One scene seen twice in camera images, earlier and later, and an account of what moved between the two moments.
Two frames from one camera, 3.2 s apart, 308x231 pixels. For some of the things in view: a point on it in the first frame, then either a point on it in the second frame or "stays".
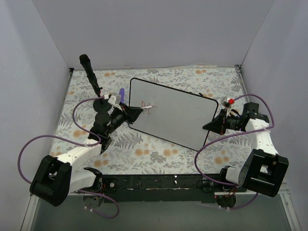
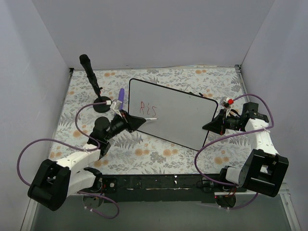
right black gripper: (223, 121) stays
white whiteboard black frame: (176, 117) stays
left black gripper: (126, 113) to (128, 121)
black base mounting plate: (162, 188) stays
